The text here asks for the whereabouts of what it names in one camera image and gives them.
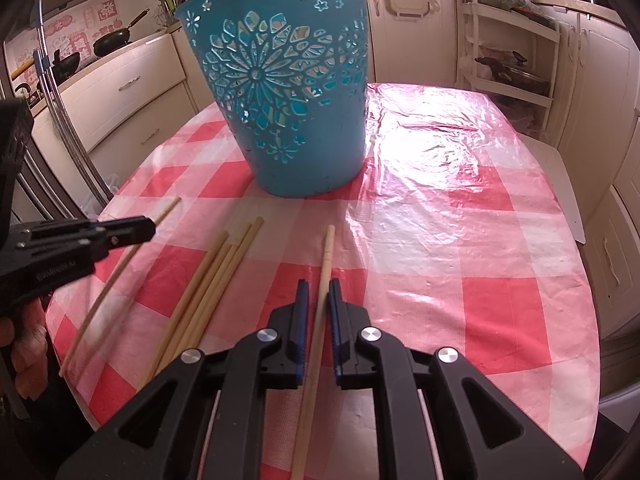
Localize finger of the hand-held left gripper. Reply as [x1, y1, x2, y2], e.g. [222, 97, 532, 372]
[14, 232, 156, 269]
[12, 215, 157, 242]

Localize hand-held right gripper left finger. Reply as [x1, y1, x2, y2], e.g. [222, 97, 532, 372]
[55, 279, 308, 480]

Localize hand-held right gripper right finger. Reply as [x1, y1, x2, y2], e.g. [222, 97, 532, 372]
[327, 279, 586, 480]

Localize pale wooden chopstick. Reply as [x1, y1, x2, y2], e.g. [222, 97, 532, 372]
[59, 196, 182, 378]
[142, 230, 230, 378]
[290, 225, 337, 480]
[150, 237, 241, 373]
[190, 216, 265, 351]

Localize bundle of wooden chopsticks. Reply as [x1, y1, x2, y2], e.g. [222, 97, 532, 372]
[160, 224, 253, 366]

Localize teal perforated plastic basket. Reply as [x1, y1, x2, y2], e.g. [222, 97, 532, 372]
[174, 0, 372, 198]

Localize person's left hand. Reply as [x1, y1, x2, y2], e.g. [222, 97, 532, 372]
[0, 305, 49, 403]

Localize black deep wok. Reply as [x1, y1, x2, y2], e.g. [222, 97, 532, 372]
[50, 50, 82, 86]

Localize cream two-drawer base cabinet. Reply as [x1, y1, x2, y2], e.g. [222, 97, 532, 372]
[57, 32, 198, 153]

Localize pink checkered plastic tablecloth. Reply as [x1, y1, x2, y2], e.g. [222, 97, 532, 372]
[44, 82, 601, 480]

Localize black frying pan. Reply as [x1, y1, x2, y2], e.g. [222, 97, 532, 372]
[92, 7, 151, 58]

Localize white flat board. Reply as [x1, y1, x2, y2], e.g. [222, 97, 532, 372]
[530, 140, 587, 246]

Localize cream three-drawer base cabinet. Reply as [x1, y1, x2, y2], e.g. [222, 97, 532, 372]
[582, 160, 640, 376]

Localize dark cooking pot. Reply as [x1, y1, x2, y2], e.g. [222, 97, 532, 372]
[475, 50, 551, 96]

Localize cream door base cabinets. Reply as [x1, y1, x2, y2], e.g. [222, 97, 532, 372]
[360, 0, 473, 91]

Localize cream tall-door base cabinet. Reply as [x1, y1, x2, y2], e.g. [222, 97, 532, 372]
[555, 0, 640, 196]

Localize white trolley shelf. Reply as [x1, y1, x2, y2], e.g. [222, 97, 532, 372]
[460, 0, 561, 111]

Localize red paper wall decals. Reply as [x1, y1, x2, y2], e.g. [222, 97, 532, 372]
[15, 0, 118, 81]

